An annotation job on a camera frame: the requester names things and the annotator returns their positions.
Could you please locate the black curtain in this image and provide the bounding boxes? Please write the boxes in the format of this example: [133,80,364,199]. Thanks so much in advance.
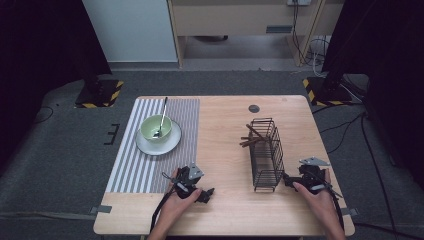
[0,0,113,171]
[321,0,424,191]

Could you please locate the metal spoon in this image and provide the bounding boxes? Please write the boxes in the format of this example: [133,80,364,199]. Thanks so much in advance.
[152,96,169,139]

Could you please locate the left hand-held gripper cable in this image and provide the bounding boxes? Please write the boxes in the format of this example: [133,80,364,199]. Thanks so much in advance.
[150,171,183,233]

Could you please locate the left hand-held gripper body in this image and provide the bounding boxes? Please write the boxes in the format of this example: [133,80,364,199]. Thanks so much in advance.
[174,163,205,200]

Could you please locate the person's right hand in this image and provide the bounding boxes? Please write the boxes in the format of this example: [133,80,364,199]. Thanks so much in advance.
[293,169,342,230]

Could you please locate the right hand-held gripper cable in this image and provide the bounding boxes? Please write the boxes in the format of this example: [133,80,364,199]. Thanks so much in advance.
[309,168,346,231]

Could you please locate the grey tape strip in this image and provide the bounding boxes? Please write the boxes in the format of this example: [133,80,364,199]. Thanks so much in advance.
[89,204,113,215]
[340,206,360,217]

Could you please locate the hand-held gripper cable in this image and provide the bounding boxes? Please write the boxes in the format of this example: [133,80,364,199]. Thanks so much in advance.
[309,168,346,231]
[150,171,183,233]

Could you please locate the black floor cable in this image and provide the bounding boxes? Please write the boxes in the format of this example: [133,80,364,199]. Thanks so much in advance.
[312,102,368,155]
[360,112,424,240]
[32,105,55,125]

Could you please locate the black wire rack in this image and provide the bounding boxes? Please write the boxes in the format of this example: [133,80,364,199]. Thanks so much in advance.
[248,117,286,193]

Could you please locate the bundle of hanging cables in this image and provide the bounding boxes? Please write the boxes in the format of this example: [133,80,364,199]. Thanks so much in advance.
[291,3,332,78]

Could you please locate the white plate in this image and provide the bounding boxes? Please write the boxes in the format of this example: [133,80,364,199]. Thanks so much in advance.
[135,119,183,157]

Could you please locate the beige wooden desk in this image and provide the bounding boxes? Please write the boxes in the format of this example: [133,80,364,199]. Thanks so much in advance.
[166,0,346,69]

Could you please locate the white panel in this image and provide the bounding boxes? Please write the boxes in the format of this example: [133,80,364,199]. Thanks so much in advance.
[82,0,179,63]

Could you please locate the green bowl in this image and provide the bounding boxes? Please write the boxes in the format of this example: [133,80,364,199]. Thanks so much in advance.
[139,114,173,144]

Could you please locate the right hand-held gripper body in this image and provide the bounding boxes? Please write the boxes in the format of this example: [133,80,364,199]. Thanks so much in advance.
[298,156,333,196]

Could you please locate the striped woven placemat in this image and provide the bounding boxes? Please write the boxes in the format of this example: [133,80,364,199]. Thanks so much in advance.
[105,97,201,195]

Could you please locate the person's left hand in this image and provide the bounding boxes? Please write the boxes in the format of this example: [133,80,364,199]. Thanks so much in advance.
[159,168,203,223]

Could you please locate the black stand with striped base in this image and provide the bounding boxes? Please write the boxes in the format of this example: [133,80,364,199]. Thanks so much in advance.
[74,66,125,109]
[302,74,354,107]

